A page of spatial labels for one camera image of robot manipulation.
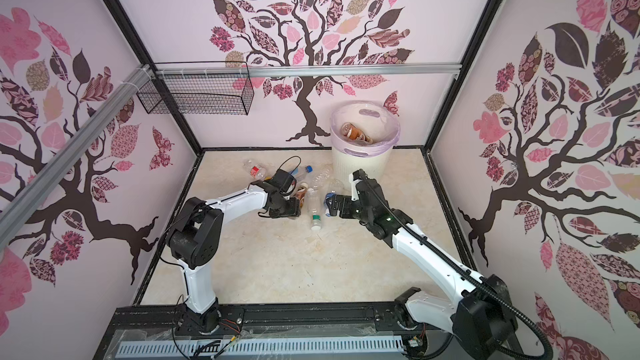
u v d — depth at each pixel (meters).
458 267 0.44
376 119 0.98
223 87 0.95
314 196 1.00
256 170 1.06
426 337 0.71
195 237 0.50
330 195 0.98
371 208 0.59
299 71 0.91
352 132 0.96
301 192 1.00
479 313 0.39
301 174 1.08
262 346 0.70
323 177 1.07
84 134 0.64
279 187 0.77
